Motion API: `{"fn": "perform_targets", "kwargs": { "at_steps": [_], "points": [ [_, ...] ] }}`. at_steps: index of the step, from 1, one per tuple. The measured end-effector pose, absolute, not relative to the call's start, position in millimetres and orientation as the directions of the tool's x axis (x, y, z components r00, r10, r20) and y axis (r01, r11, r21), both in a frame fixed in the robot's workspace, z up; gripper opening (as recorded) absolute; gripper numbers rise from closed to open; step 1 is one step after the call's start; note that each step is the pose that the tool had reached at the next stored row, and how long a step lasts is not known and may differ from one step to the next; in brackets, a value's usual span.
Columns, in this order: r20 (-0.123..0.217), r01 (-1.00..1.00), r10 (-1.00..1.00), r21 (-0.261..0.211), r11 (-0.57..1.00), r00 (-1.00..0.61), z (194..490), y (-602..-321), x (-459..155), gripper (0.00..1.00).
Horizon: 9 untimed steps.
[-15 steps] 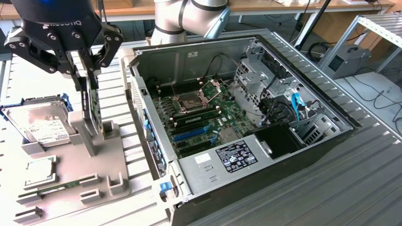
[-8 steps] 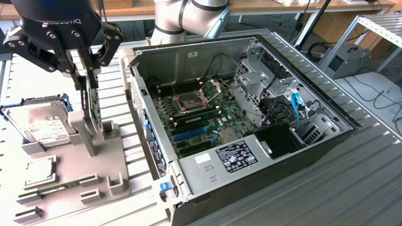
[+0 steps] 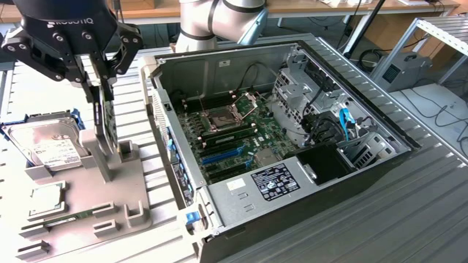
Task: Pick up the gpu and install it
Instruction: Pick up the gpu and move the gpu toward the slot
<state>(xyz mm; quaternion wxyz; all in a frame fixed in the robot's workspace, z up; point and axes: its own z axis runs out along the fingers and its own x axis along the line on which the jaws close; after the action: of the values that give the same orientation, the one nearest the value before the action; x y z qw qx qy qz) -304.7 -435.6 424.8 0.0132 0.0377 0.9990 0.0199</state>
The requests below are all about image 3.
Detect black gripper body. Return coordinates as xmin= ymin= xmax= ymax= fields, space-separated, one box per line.
xmin=11 ymin=0 xmax=119 ymax=57

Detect green graphics card black fan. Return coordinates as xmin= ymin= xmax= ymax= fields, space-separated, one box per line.
xmin=90 ymin=84 xmax=118 ymax=146

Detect brown cardboard box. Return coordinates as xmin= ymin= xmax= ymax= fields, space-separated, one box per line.
xmin=119 ymin=0 xmax=154 ymax=12

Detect hard disk drive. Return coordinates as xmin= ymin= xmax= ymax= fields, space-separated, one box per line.
xmin=0 ymin=108 xmax=87 ymax=168

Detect black RAM slot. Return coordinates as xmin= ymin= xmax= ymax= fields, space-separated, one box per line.
xmin=181 ymin=91 xmax=234 ymax=104
xmin=198 ymin=125 xmax=254 ymax=141
xmin=195 ymin=122 xmax=253 ymax=138
xmin=183 ymin=95 xmax=235 ymax=110
xmin=182 ymin=93 xmax=234 ymax=107
xmin=183 ymin=96 xmax=237 ymax=112

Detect silver hard disk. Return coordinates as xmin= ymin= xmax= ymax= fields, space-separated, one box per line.
xmin=1 ymin=117 xmax=83 ymax=172

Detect CPU socket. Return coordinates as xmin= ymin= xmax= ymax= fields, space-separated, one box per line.
xmin=202 ymin=108 xmax=242 ymax=132

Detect metal socket cover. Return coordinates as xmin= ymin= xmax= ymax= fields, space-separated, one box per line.
xmin=230 ymin=92 xmax=259 ymax=122

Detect green RAM stick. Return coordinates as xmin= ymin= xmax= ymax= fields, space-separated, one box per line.
xmin=19 ymin=208 xmax=95 ymax=230
xmin=202 ymin=127 xmax=258 ymax=148

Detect black expansion slot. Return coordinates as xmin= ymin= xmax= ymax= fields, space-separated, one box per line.
xmin=198 ymin=142 xmax=239 ymax=157
xmin=207 ymin=167 xmax=253 ymax=184
xmin=205 ymin=161 xmax=250 ymax=178

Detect blue expansion slot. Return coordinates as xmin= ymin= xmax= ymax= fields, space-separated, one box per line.
xmin=199 ymin=147 xmax=245 ymax=165

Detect perforated metal drive cage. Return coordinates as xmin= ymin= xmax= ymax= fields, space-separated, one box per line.
xmin=271 ymin=48 xmax=353 ymax=132

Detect silver CPU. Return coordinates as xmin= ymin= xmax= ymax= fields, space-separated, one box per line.
xmin=27 ymin=185 xmax=63 ymax=218

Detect grey parts rack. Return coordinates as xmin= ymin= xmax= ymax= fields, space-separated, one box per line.
xmin=13 ymin=127 xmax=154 ymax=261

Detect green motherboard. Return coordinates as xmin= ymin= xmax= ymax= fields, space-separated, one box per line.
xmin=174 ymin=90 xmax=303 ymax=185

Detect silver chipset heatsink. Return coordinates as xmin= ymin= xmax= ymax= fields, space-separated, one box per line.
xmin=254 ymin=149 xmax=282 ymax=167

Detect grey power supply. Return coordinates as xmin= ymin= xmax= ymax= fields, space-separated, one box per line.
xmin=199 ymin=161 xmax=318 ymax=230

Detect black stand pole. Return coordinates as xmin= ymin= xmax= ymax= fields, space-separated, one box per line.
xmin=342 ymin=0 xmax=387 ymax=59

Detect metal disk bay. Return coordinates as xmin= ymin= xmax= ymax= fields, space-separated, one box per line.
xmin=335 ymin=130 xmax=410 ymax=171

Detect grey equipment box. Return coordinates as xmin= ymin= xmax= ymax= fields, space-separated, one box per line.
xmin=371 ymin=51 xmax=433 ymax=93

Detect black and grey PC case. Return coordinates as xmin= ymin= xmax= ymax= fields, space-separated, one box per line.
xmin=137 ymin=39 xmax=421 ymax=263

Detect wooden desk white frame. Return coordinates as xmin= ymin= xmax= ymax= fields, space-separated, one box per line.
xmin=0 ymin=0 xmax=183 ymax=62
xmin=266 ymin=0 xmax=462 ymax=54

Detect black wire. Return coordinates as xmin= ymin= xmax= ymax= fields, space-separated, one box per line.
xmin=235 ymin=63 xmax=265 ymax=92

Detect black power wires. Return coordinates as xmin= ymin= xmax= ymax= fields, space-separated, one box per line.
xmin=302 ymin=111 xmax=347 ymax=146

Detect blue wire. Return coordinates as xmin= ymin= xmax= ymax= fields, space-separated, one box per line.
xmin=338 ymin=107 xmax=354 ymax=142

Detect black coiled cable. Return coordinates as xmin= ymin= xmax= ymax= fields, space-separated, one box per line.
xmin=357 ymin=48 xmax=382 ymax=72

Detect aluminium frame rack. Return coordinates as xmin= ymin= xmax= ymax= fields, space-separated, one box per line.
xmin=367 ymin=15 xmax=468 ymax=85

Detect black floor cable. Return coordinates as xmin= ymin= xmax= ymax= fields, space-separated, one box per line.
xmin=397 ymin=89 xmax=468 ymax=128

